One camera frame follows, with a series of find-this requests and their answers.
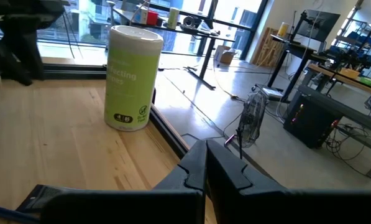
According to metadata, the green disinfecting wipes canister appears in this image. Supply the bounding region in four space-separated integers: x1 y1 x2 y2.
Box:
103 25 164 132

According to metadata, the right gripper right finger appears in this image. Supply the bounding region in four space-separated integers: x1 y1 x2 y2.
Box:
206 139 371 224

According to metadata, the white box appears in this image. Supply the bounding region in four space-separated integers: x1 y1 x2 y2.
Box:
135 6 149 25

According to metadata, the black floor fan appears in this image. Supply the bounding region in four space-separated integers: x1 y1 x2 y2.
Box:
224 90 270 160

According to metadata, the cardboard box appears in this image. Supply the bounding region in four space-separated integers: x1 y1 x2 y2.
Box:
214 45 237 65

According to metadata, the black tape roll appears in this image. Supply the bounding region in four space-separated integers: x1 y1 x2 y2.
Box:
183 15 202 29

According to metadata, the red box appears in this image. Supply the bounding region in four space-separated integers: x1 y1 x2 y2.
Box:
146 11 160 26

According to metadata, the grey workbench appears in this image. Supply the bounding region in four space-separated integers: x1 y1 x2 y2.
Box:
296 62 371 180

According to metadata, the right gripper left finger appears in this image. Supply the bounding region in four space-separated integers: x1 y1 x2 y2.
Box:
41 139 208 224

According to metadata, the yellow cup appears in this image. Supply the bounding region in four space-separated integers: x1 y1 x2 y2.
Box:
277 21 290 39

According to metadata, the black computer tower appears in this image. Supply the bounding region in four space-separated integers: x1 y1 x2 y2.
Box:
283 90 344 149

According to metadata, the yellow power cable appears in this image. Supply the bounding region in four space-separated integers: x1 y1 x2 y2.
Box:
212 58 239 100

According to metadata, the black monitor on stand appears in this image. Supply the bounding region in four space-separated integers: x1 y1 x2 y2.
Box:
296 9 341 43

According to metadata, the black window desk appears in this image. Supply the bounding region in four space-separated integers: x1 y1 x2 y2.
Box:
112 7 236 91

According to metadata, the wooden pallet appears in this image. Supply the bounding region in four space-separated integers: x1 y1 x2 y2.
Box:
250 27 287 68

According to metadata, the black pedestal desk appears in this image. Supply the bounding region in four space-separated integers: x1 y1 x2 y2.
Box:
267 34 329 103

